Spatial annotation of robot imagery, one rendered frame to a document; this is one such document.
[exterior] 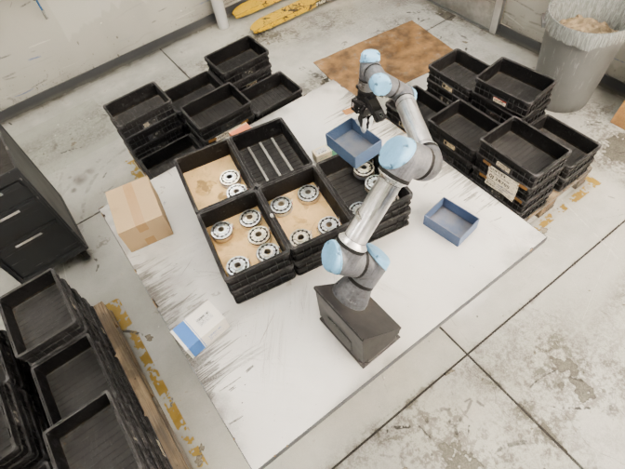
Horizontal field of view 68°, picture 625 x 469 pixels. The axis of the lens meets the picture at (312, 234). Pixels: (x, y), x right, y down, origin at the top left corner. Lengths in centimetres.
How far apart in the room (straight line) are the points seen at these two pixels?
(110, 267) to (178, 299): 126
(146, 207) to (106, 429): 101
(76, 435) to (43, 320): 66
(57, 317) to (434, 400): 199
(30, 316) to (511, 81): 319
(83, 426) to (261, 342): 89
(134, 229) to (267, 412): 106
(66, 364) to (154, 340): 53
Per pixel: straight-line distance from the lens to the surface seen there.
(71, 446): 241
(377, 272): 171
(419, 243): 220
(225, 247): 212
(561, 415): 277
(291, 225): 211
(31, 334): 275
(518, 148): 300
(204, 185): 239
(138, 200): 242
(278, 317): 203
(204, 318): 201
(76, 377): 265
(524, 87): 342
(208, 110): 338
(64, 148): 445
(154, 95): 368
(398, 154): 148
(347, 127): 212
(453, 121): 327
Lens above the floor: 251
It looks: 54 degrees down
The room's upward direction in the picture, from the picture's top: 10 degrees counter-clockwise
